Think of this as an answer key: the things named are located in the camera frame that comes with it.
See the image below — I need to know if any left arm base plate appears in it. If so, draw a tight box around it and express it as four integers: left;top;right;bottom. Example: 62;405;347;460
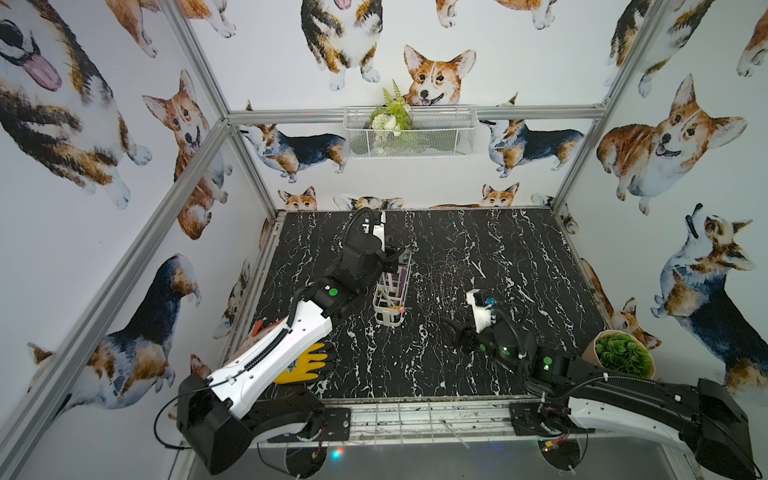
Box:
296;407;352;443

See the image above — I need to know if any purple toothbrush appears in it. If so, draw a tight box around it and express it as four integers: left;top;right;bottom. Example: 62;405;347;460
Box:
396;267;408;298

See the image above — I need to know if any white toothbrush holder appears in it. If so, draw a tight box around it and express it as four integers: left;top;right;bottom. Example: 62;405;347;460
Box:
372;249;412;328

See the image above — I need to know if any potted green plant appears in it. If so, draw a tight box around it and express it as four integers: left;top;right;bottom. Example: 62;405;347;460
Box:
582;330;655;379

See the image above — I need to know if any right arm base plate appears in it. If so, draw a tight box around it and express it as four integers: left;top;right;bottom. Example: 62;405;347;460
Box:
508;402;595;438

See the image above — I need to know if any white wire basket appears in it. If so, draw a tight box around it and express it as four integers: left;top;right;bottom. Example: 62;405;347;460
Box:
343;106;479;159

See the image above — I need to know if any yellow work glove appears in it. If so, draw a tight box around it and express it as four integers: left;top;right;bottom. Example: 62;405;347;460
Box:
273;343;336;385

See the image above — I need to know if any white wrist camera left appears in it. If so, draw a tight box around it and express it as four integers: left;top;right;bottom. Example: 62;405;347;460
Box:
363;210;386;251

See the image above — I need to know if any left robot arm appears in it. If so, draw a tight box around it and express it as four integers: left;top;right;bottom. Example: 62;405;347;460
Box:
177;219;400;475

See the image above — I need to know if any green fern plant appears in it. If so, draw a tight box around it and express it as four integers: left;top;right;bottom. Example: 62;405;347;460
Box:
366;81;412;155

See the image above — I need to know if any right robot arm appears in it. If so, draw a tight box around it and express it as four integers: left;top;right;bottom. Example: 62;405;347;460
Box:
443;319;762;479

